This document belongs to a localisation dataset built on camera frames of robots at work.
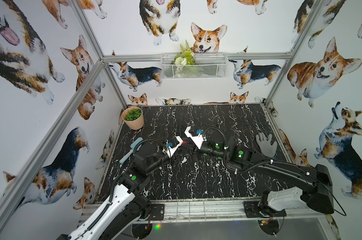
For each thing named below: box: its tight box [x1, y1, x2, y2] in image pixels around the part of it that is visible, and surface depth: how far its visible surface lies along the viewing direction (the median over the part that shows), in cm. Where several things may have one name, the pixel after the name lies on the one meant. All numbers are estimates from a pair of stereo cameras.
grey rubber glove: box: [256, 132, 278, 157], surface depth 99 cm
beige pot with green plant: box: [121, 106, 145, 130], surface depth 102 cm
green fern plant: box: [174, 39, 196, 66], surface depth 85 cm
